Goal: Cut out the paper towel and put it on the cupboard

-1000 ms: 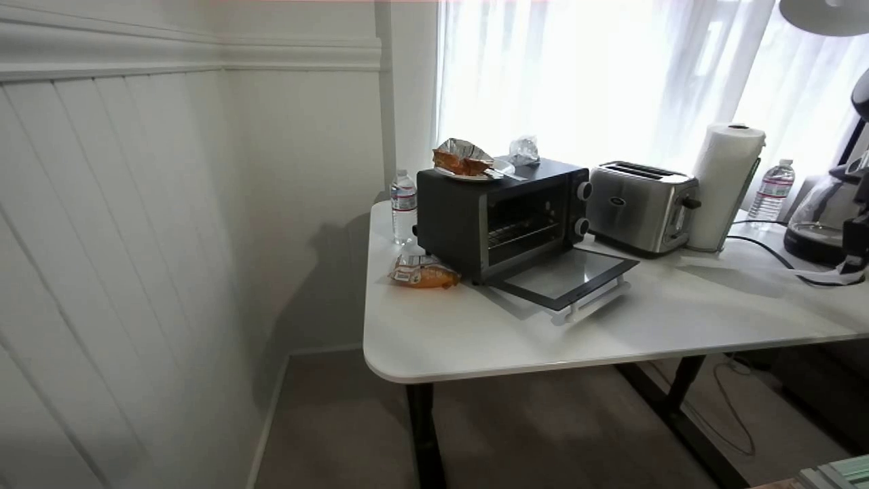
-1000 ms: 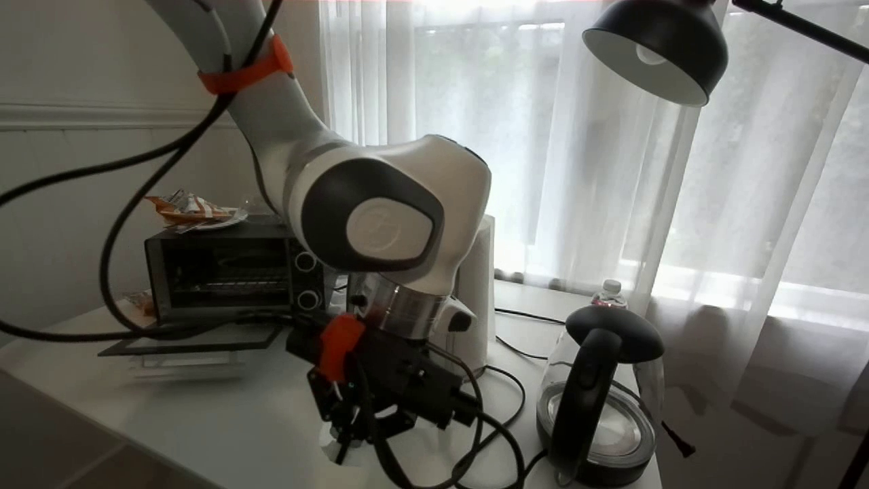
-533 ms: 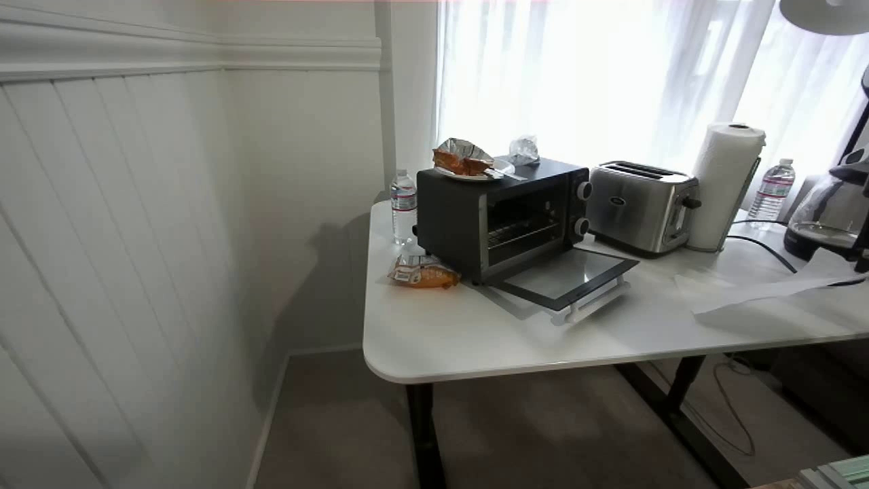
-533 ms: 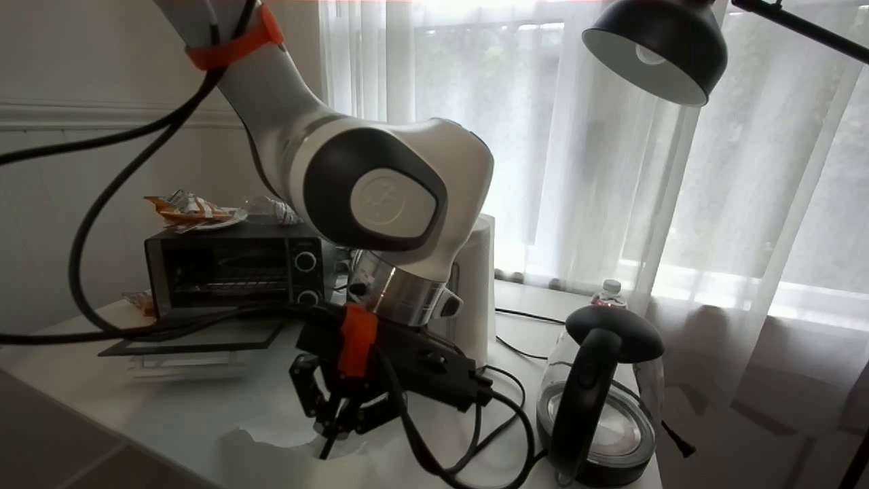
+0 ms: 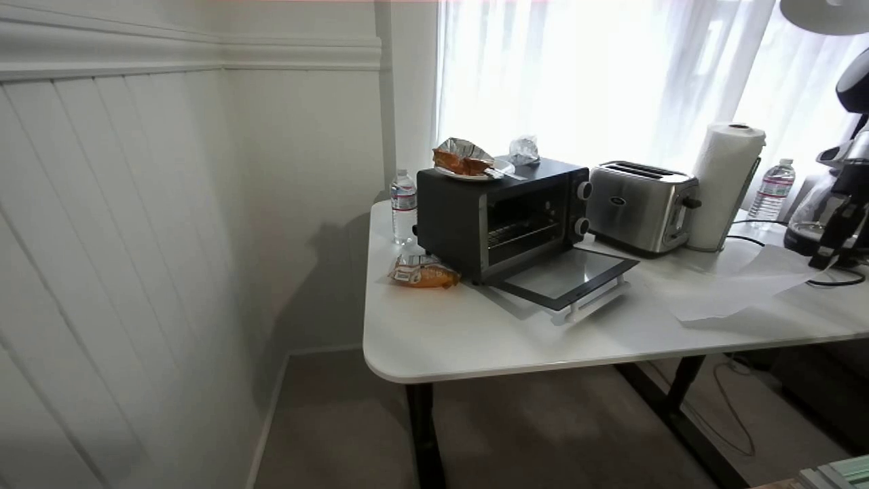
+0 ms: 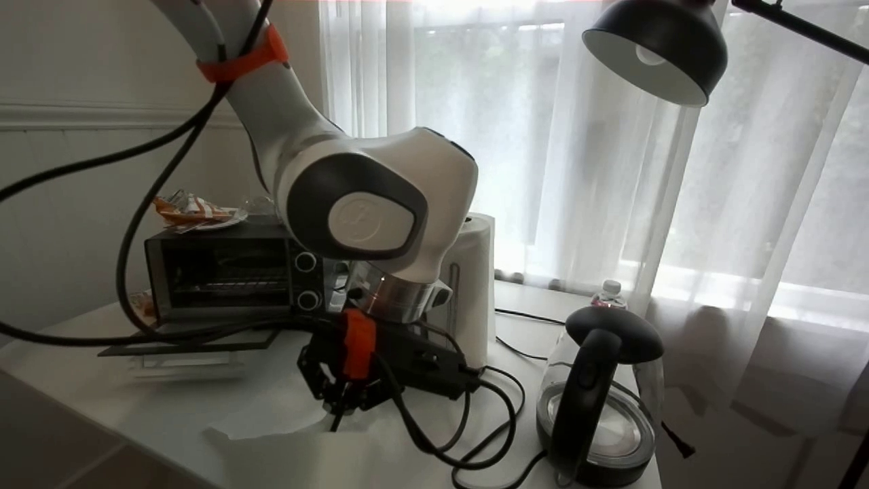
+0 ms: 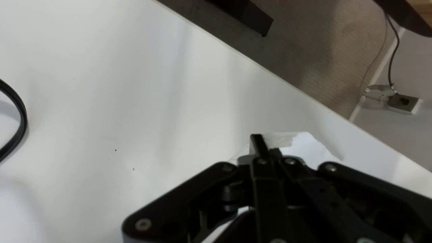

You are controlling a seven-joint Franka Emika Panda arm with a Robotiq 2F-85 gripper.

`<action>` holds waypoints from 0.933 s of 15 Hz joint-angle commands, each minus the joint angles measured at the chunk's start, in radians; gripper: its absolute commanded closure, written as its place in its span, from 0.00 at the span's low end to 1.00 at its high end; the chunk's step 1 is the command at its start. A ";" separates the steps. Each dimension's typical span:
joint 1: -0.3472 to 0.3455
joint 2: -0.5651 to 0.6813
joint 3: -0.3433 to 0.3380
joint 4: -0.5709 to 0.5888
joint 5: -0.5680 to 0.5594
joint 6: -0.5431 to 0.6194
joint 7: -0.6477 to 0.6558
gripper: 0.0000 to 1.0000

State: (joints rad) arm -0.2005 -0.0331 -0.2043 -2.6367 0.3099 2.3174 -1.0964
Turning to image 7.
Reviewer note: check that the dark wooden furniture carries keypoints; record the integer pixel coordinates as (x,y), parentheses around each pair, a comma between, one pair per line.
(406,14)

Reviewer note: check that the black table leg frame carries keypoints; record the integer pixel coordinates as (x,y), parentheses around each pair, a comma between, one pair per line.
(237,15)

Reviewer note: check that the white power strip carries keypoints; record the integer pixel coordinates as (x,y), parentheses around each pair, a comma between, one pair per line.
(388,97)

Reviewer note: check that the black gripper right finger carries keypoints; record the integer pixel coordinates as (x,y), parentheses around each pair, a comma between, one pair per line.
(341,203)

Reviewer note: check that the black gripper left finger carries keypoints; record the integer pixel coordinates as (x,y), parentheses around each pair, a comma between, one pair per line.
(202,197)

